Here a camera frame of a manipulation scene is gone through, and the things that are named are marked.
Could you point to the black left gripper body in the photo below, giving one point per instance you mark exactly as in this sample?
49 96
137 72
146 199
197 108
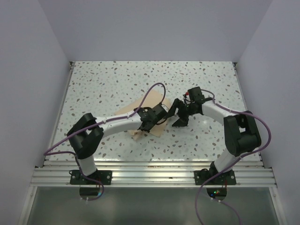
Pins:
148 130

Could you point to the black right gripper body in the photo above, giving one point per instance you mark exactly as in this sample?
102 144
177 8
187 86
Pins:
184 109

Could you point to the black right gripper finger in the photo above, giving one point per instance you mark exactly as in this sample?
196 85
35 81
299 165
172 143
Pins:
176 105
181 122

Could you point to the beige cloth drape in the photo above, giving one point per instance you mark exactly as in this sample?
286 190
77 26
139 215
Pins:
151 100

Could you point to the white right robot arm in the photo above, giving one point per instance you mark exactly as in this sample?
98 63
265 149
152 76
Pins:
241 134

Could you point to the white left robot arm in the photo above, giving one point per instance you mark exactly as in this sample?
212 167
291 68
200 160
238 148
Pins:
88 131

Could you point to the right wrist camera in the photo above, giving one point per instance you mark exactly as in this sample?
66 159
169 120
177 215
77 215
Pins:
186 96

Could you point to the aluminium rail frame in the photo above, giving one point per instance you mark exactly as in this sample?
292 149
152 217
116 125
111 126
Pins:
153 179

